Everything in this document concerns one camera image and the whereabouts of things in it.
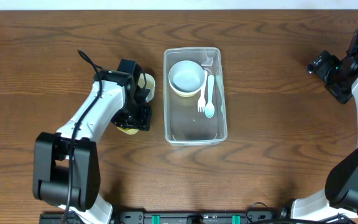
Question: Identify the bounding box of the yellow cup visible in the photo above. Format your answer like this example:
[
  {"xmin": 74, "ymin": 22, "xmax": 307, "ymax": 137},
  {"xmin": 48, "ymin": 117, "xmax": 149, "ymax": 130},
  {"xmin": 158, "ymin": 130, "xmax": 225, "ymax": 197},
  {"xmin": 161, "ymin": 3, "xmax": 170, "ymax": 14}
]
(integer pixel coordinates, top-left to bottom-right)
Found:
[{"xmin": 117, "ymin": 127, "xmax": 139, "ymax": 135}]

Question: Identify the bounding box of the yellow bowl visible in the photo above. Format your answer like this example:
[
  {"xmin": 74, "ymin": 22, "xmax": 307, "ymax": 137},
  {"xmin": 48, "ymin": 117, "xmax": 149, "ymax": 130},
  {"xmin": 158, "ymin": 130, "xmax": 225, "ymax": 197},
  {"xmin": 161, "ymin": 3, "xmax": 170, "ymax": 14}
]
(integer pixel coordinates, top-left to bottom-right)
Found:
[{"xmin": 173, "ymin": 88, "xmax": 200, "ymax": 98}]

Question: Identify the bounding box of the grey bowl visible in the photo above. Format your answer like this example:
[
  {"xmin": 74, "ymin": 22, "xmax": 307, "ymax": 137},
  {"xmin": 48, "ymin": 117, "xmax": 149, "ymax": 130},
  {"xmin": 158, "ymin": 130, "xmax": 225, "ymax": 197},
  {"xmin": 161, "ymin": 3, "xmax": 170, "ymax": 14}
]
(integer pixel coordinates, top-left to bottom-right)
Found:
[{"xmin": 168, "ymin": 60, "xmax": 204, "ymax": 92}]

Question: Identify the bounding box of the white plastic fork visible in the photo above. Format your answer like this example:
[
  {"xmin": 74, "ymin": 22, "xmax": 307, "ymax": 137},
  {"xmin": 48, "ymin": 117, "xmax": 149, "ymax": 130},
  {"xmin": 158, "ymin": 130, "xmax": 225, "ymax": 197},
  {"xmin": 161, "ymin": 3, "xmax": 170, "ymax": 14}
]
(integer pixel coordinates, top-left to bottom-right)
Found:
[{"xmin": 198, "ymin": 70, "xmax": 208, "ymax": 113}]

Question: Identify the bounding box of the pale blue plastic spoon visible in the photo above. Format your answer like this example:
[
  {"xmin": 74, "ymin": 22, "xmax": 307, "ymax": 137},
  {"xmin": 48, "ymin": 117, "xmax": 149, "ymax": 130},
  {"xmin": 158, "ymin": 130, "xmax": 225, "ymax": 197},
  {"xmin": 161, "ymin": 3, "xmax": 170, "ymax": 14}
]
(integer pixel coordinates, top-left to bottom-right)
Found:
[{"xmin": 204, "ymin": 75, "xmax": 215, "ymax": 118}]

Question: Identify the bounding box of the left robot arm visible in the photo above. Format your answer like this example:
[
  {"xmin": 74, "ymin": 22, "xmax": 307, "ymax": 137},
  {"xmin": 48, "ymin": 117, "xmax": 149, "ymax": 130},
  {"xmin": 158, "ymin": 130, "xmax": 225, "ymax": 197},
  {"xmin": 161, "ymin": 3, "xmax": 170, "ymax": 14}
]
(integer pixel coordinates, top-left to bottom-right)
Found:
[{"xmin": 32, "ymin": 66, "xmax": 152, "ymax": 223}]

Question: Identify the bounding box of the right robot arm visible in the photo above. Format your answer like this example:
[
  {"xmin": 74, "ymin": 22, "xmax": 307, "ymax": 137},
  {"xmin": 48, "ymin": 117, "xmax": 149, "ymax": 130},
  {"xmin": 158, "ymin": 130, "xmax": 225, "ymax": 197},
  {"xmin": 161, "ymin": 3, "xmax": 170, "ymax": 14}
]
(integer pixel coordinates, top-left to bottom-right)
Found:
[{"xmin": 287, "ymin": 29, "xmax": 358, "ymax": 223}]

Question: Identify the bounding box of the clear plastic container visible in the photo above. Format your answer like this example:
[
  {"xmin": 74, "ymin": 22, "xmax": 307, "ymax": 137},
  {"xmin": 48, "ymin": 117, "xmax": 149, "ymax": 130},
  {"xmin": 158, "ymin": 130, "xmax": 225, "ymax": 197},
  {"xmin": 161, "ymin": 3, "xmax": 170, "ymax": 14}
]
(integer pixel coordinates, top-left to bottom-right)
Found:
[{"xmin": 163, "ymin": 47, "xmax": 227, "ymax": 146}]

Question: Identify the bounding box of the white cup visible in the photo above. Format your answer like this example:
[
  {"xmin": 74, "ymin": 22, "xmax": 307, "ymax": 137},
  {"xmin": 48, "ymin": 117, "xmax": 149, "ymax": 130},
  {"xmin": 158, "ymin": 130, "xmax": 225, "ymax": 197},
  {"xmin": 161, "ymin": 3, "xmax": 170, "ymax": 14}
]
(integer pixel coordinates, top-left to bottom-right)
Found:
[{"xmin": 137, "ymin": 73, "xmax": 155, "ymax": 103}]

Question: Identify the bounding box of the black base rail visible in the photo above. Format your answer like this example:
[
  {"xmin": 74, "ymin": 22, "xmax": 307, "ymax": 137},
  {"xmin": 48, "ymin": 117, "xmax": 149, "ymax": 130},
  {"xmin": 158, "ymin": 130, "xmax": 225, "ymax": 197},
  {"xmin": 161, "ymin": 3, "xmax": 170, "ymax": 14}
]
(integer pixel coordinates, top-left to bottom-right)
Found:
[{"xmin": 39, "ymin": 209, "xmax": 291, "ymax": 224}]

